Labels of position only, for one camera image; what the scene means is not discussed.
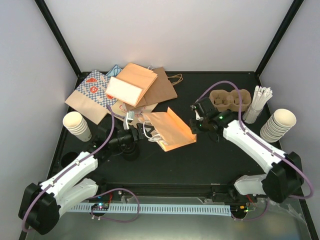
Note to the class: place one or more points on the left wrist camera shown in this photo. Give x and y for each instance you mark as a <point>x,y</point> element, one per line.
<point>129,117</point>

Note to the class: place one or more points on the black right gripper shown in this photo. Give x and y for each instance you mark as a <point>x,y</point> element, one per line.
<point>194,128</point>

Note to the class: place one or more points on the cream cakes printed paper bag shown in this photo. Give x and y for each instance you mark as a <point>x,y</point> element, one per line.
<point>120,111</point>

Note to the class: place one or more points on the right stack of paper cups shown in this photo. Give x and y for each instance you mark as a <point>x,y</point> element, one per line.
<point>281,121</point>

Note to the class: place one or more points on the stack of paper cups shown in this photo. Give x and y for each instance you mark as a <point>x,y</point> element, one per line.
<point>76,124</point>
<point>281,121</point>

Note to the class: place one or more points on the folded orange paper bag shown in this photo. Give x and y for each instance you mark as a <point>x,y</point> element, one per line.
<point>131,84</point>

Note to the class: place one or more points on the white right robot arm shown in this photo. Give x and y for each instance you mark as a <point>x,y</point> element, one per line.
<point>281,171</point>

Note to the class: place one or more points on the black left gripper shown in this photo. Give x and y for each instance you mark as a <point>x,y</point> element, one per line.
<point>141,135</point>

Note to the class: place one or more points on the orange kraft paper bag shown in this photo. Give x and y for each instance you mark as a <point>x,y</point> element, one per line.
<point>173,131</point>

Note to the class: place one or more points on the right black frame post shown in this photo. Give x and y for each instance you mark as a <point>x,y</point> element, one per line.
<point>282,29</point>

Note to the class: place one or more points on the black frame post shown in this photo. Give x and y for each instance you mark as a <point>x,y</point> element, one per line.
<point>47,15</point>
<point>282,29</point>

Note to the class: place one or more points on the white slotted cable duct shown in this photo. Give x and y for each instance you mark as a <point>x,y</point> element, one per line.
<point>167,209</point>

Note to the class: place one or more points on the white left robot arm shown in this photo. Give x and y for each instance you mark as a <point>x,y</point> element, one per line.
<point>43,204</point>

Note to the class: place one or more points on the cup of white straws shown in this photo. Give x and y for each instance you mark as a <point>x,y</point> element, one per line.
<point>260,98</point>

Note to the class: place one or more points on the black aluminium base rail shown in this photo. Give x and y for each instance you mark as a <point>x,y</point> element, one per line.
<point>224,193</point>

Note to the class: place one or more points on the black cup lid stack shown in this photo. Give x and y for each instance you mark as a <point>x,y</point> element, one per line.
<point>131,153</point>

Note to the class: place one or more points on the left stack of paper cups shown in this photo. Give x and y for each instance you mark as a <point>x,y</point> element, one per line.
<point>76,124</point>

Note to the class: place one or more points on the left black frame post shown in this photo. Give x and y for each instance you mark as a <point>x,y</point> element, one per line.
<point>47,15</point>

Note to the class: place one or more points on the blue checkered paper bag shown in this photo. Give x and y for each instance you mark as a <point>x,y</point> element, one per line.
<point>90,98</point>

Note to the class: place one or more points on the dark brown paper bag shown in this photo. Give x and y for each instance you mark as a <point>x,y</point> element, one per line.
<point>162,89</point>

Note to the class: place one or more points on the light blue paper bag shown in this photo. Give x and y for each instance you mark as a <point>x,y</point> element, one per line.
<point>114,71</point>

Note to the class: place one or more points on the cardboard cup carrier stack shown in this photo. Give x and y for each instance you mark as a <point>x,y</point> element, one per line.
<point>224,100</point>

